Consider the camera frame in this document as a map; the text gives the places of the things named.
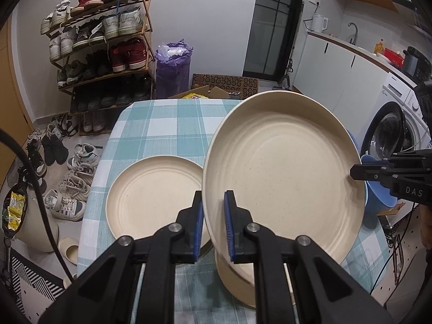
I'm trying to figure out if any large beige plate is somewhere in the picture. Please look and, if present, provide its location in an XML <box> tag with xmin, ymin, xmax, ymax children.
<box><xmin>202</xmin><ymin>91</ymin><xmax>365</xmax><ymax>262</ymax></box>

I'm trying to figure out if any white kitchen cabinet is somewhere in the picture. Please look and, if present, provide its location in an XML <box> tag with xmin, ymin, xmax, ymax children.
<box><xmin>292</xmin><ymin>31</ymin><xmax>420</xmax><ymax>143</ymax></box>

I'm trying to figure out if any kitchen faucet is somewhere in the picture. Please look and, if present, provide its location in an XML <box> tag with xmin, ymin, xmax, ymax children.
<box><xmin>347</xmin><ymin>22</ymin><xmax>360</xmax><ymax>46</ymax></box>

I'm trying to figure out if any white washing machine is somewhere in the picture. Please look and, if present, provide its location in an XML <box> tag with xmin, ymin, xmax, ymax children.
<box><xmin>357</xmin><ymin>73</ymin><xmax>431</xmax><ymax>160</ymax></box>

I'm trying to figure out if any beige plate at bottom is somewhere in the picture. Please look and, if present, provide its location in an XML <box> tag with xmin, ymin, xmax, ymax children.
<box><xmin>215</xmin><ymin>251</ymin><xmax>255</xmax><ymax>309</ymax></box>

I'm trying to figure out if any beige plate on table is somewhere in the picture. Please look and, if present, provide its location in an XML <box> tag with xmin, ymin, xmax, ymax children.
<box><xmin>106</xmin><ymin>155</ymin><xmax>203</xmax><ymax>239</ymax></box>

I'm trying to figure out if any teal checked tablecloth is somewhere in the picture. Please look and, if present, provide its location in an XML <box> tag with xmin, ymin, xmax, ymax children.
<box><xmin>76</xmin><ymin>98</ymin><xmax>393</xmax><ymax>324</ymax></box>

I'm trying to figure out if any black rice cooker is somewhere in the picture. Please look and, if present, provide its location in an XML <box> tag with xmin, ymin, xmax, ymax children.
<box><xmin>401</xmin><ymin>46</ymin><xmax>431</xmax><ymax>83</ymax></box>

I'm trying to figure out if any vacuum cleaner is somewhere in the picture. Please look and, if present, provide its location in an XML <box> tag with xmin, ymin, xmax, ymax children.
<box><xmin>278</xmin><ymin>59</ymin><xmax>293</xmax><ymax>90</ymax></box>

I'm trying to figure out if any open cardboard box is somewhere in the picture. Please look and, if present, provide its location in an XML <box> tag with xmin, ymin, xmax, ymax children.
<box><xmin>171</xmin><ymin>86</ymin><xmax>230</xmax><ymax>100</ymax></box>

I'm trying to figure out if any patterned cardboard box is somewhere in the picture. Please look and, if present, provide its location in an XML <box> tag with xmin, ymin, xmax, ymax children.
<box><xmin>192</xmin><ymin>74</ymin><xmax>258</xmax><ymax>100</ymax></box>

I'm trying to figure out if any white electric kettle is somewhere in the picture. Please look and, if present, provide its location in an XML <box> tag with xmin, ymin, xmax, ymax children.
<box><xmin>311</xmin><ymin>13</ymin><xmax>329</xmax><ymax>33</ymax></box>

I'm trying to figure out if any beige trash bin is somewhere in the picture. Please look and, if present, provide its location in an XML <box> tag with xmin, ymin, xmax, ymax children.
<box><xmin>1</xmin><ymin>184</ymin><xmax>53</xmax><ymax>253</ymax></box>

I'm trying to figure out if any purple bag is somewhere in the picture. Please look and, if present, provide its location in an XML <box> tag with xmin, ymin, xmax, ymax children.
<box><xmin>155</xmin><ymin>39</ymin><xmax>193</xmax><ymax>100</ymax></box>

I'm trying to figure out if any black glass door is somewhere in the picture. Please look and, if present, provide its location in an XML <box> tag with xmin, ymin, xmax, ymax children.
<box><xmin>243</xmin><ymin>0</ymin><xmax>303</xmax><ymax>82</ymax></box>

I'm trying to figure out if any wooden door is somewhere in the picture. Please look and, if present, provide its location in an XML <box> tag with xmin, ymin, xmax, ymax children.
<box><xmin>0</xmin><ymin>20</ymin><xmax>35</xmax><ymax>190</ymax></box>

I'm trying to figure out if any wooden shoe rack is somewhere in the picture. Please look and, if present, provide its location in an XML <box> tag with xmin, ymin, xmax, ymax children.
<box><xmin>40</xmin><ymin>0</ymin><xmax>157</xmax><ymax>135</ymax></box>

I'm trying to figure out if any black cable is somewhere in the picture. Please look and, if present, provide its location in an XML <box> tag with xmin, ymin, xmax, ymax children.
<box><xmin>0</xmin><ymin>128</ymin><xmax>76</xmax><ymax>276</ymax></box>

